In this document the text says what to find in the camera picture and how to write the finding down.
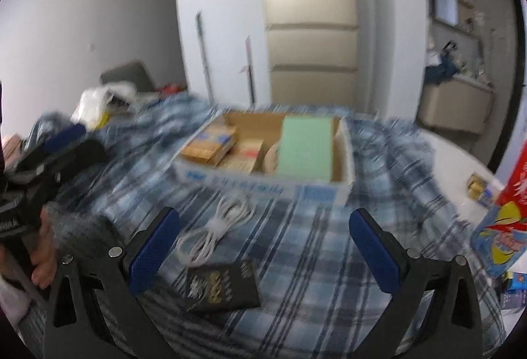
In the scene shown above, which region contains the white cable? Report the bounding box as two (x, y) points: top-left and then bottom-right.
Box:
(176, 193), (258, 270)

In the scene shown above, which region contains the gold blue cigarette pack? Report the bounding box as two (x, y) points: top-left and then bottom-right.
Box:
(180, 124), (237, 166)

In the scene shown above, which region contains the red beige cigarette pack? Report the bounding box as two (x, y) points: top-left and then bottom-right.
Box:
(217, 138), (264, 173)

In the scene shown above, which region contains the round beige slotted disc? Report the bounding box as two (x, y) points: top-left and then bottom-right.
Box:
(262, 141), (280, 175)

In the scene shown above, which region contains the green paper card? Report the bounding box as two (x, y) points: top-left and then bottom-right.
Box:
(276, 115), (334, 183)

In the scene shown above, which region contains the person's left hand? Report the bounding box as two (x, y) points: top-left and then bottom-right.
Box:
(30, 207), (57, 289)

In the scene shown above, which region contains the white yellow plastic bag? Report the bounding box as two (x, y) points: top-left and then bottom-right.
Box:
(70, 81), (138, 131)

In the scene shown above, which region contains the dark purple small box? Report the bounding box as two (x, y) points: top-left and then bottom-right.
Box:
(498, 272), (527, 310)

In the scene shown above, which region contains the grey chair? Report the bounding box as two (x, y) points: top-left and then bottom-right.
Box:
(99, 61), (156, 93)

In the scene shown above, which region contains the red ice tea bottle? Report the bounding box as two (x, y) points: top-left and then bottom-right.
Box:
(470, 145), (526, 278)

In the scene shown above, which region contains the black gold packet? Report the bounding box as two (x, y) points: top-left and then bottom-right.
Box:
(184, 259), (261, 314)

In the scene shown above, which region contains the red object on floor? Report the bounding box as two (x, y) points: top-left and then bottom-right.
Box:
(158, 82), (188, 97)

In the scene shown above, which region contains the blue plaid cloth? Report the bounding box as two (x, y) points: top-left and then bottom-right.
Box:
(52, 93), (506, 358)

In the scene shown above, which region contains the small gold blue box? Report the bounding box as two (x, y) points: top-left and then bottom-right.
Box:
(466, 172), (500, 208)

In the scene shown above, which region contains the white cardboard tray box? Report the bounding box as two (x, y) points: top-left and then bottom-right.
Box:
(172, 111), (355, 207)

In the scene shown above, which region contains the beige sink cabinet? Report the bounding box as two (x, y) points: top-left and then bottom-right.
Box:
(417, 74), (494, 135)

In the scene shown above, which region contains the dark blue cloth on counter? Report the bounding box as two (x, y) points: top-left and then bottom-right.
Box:
(423, 51), (459, 85)

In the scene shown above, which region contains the gold three-door refrigerator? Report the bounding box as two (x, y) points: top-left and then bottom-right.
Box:
(264, 0), (359, 107)

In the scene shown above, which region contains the grey mop handle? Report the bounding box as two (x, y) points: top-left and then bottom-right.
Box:
(196, 11), (215, 104)

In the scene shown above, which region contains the dark broom handle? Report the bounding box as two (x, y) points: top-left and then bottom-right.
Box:
(240, 36), (256, 106)

